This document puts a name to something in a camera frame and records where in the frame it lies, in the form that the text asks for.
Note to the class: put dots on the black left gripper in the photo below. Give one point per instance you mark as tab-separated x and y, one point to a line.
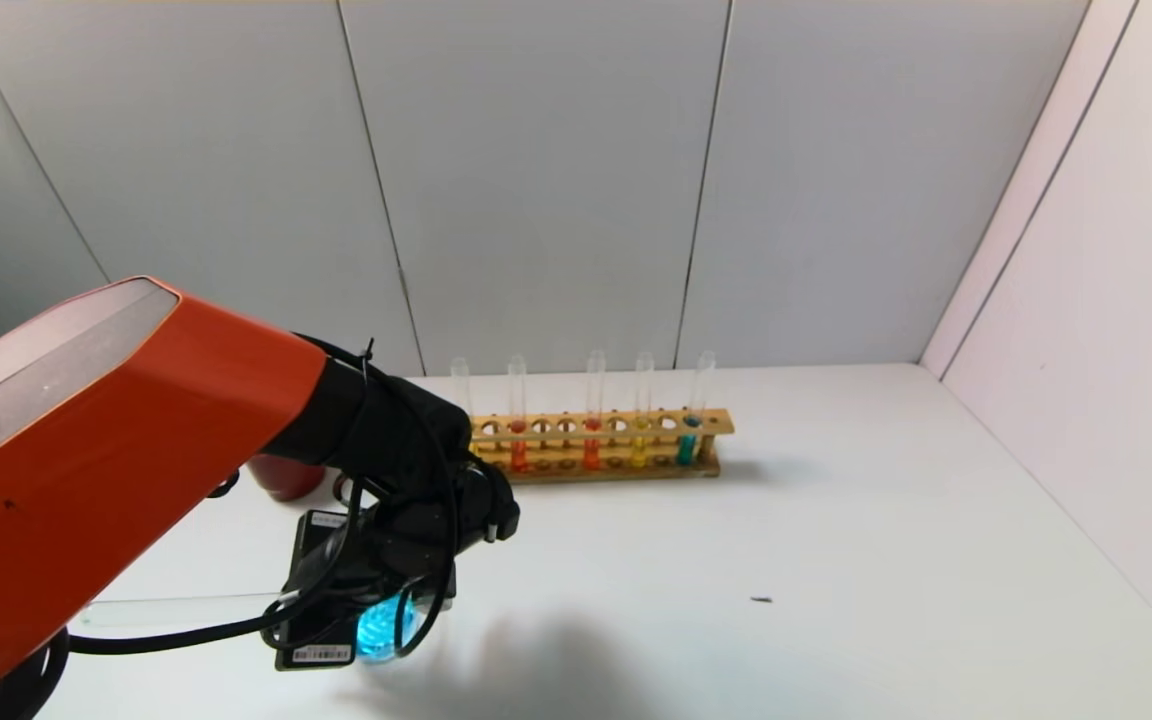
314	655

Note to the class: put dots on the blue pigment test tube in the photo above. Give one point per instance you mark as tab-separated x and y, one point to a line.
685	450
186	608

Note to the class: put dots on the yellow pigment test tube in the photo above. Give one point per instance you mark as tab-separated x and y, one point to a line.
461	380
638	452

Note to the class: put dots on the orange and black left arm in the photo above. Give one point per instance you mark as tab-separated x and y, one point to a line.
116	450

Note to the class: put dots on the orange pigment test tube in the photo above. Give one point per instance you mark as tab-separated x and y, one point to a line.
518	455
591	453

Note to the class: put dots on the wooden test tube rack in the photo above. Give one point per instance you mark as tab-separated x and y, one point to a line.
616	465

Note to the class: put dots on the red plastic cup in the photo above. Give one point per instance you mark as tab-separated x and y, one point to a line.
286	480

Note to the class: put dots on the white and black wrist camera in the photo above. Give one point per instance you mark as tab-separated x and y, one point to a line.
321	580

